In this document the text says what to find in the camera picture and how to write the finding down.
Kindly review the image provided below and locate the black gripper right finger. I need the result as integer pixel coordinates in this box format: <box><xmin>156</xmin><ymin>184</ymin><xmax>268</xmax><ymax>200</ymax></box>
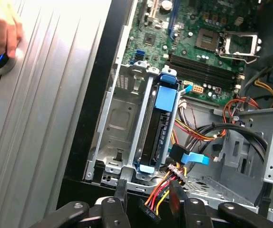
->
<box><xmin>169</xmin><ymin>180</ymin><xmax>273</xmax><ymax>228</ymax></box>

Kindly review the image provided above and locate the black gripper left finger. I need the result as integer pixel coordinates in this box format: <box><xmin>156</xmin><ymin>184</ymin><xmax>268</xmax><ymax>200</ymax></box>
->
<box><xmin>28</xmin><ymin>178</ymin><xmax>131</xmax><ymax>228</ymax></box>

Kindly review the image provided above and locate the orange red yellow power wire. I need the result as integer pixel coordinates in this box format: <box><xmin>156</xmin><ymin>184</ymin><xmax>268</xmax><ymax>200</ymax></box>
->
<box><xmin>138</xmin><ymin>162</ymin><xmax>189</xmax><ymax>225</ymax></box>

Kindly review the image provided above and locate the hard disk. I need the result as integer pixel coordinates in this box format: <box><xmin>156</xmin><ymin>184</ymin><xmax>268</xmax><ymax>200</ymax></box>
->
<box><xmin>133</xmin><ymin>72</ymin><xmax>182</xmax><ymax>174</ymax></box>

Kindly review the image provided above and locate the grey disk bay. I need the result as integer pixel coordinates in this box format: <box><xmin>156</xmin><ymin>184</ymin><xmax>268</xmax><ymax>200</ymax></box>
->
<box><xmin>83</xmin><ymin>60</ymin><xmax>183</xmax><ymax>190</ymax></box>

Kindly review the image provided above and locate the person's hand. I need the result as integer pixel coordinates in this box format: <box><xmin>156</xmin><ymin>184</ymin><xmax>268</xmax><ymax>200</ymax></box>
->
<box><xmin>0</xmin><ymin>4</ymin><xmax>25</xmax><ymax>58</ymax></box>

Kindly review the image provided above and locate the black open PC case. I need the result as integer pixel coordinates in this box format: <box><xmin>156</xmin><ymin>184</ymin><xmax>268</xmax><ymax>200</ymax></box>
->
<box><xmin>56</xmin><ymin>0</ymin><xmax>273</xmax><ymax>228</ymax></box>

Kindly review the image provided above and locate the grey metal drive cage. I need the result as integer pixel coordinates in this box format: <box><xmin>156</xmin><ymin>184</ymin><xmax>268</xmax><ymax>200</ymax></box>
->
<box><xmin>218</xmin><ymin>106</ymin><xmax>273</xmax><ymax>228</ymax></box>

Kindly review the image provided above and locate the black RAM slot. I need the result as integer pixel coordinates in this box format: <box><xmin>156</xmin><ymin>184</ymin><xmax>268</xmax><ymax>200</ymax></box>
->
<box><xmin>169</xmin><ymin>52</ymin><xmax>239</xmax><ymax>80</ymax></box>
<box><xmin>167</xmin><ymin>62</ymin><xmax>237</xmax><ymax>90</ymax></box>

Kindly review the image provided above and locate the metal socket cover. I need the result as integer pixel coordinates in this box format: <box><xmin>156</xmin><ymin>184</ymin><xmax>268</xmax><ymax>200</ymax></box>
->
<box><xmin>218</xmin><ymin>30</ymin><xmax>263</xmax><ymax>64</ymax></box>

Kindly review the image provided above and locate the CPU socket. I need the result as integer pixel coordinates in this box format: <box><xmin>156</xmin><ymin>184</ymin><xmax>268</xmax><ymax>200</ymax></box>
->
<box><xmin>194</xmin><ymin>28</ymin><xmax>221</xmax><ymax>52</ymax></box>

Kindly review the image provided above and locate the green motherboard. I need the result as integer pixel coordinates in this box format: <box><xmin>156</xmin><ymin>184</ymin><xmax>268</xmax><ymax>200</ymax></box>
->
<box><xmin>121</xmin><ymin>0</ymin><xmax>262</xmax><ymax>106</ymax></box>

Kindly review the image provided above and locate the blue expansion slot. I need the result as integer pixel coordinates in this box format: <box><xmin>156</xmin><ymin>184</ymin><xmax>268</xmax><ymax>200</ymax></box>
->
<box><xmin>166</xmin><ymin>0</ymin><xmax>182</xmax><ymax>40</ymax></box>

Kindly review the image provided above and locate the white expansion slot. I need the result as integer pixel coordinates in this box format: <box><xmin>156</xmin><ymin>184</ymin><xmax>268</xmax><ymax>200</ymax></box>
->
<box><xmin>149</xmin><ymin>0</ymin><xmax>159</xmax><ymax>21</ymax></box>

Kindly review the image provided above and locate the blue data wire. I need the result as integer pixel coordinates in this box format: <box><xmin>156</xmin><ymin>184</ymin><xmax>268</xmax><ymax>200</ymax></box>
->
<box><xmin>178</xmin><ymin>84</ymin><xmax>194</xmax><ymax>95</ymax></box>
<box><xmin>169</xmin><ymin>144</ymin><xmax>210</xmax><ymax>167</ymax></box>

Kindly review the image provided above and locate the multicoloured wire bundle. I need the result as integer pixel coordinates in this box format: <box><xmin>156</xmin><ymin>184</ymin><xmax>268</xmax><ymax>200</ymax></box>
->
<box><xmin>171</xmin><ymin>94</ymin><xmax>259</xmax><ymax>149</ymax></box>

